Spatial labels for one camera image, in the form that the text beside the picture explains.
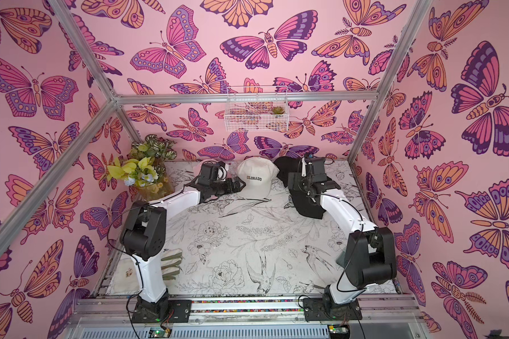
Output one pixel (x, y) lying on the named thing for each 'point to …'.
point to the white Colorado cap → (258, 173)
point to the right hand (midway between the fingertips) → (303, 176)
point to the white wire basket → (256, 109)
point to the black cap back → (287, 164)
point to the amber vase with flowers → (143, 168)
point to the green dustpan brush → (342, 260)
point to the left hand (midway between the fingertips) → (242, 185)
